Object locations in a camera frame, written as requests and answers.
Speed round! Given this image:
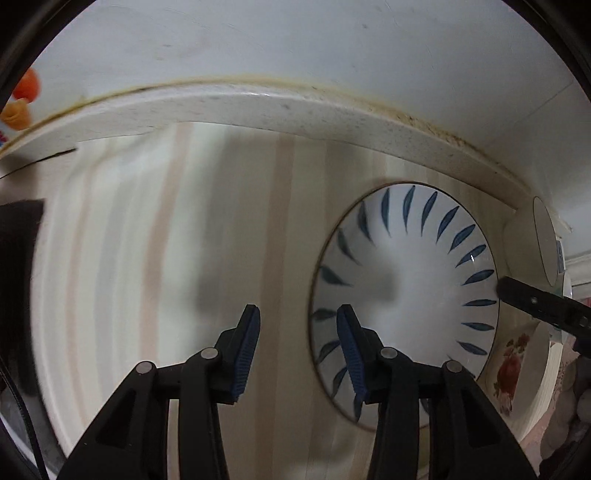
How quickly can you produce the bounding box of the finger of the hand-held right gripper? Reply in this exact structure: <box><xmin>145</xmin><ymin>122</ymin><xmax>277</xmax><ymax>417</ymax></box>
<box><xmin>496</xmin><ymin>276</ymin><xmax>591</xmax><ymax>344</ymax></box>

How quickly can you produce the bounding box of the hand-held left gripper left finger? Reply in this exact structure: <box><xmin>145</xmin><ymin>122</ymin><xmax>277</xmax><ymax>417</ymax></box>
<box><xmin>58</xmin><ymin>304</ymin><xmax>262</xmax><ymax>480</ymax></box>

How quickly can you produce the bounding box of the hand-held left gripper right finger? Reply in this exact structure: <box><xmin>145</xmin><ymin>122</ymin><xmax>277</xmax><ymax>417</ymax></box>
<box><xmin>336</xmin><ymin>304</ymin><xmax>539</xmax><ymax>480</ymax></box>

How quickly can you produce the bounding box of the white bowl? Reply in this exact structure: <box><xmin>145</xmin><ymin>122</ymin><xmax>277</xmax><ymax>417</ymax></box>
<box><xmin>503</xmin><ymin>196</ymin><xmax>560</xmax><ymax>284</ymax></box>

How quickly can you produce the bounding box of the red floral plate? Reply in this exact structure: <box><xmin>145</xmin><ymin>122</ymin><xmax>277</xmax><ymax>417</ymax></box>
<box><xmin>475</xmin><ymin>305</ymin><xmax>564</xmax><ymax>444</ymax></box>

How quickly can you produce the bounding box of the blue leaf pattern plate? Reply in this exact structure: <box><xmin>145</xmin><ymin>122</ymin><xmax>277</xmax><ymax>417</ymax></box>
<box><xmin>308</xmin><ymin>184</ymin><xmax>500</xmax><ymax>432</ymax></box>

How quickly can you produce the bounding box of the striped counter mat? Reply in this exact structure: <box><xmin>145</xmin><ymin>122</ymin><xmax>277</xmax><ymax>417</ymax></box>
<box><xmin>32</xmin><ymin>122</ymin><xmax>522</xmax><ymax>480</ymax></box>

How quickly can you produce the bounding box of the black gas cooktop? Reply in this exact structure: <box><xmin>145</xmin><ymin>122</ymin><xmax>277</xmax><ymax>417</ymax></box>
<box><xmin>0</xmin><ymin>198</ymin><xmax>47</xmax><ymax>402</ymax></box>

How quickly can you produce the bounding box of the black cable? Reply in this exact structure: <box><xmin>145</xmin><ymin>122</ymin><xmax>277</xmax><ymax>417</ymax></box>
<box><xmin>0</xmin><ymin>355</ymin><xmax>49</xmax><ymax>480</ymax></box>

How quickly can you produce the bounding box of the gold ingot wall sticker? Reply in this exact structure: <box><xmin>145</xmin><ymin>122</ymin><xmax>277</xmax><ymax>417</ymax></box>
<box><xmin>0</xmin><ymin>102</ymin><xmax>32</xmax><ymax>131</ymax></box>

